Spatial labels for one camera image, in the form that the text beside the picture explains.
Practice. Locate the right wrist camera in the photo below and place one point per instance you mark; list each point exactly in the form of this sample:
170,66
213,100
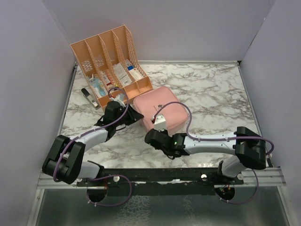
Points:
160,123

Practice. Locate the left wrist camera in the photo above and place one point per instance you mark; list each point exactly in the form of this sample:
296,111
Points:
118,98

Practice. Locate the orange plastic file organizer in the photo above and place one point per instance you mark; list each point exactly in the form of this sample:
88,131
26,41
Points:
101,52

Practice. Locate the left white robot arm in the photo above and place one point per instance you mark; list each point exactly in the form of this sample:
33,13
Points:
64,161

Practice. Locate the red white medicine box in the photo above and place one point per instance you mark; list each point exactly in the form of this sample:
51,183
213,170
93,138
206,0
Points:
107,80

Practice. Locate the blue white medicine box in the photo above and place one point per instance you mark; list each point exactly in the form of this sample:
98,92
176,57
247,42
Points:
133,70

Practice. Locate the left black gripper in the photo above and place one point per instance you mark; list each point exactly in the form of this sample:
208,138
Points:
133,116

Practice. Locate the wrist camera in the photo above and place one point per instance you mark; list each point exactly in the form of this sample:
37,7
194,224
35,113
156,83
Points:
160,123
118,98

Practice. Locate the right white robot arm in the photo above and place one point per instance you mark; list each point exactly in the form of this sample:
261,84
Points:
247,149

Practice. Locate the blue patterned pouch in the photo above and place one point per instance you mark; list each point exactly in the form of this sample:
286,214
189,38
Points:
98,87

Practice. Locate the pink medicine kit case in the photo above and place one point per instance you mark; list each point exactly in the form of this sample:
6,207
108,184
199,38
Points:
164,101

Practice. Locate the black silver stapler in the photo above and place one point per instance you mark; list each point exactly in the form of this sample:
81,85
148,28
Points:
89,98

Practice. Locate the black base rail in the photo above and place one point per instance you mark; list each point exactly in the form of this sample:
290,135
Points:
158,181

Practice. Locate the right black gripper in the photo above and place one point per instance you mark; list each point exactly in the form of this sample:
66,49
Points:
163,132

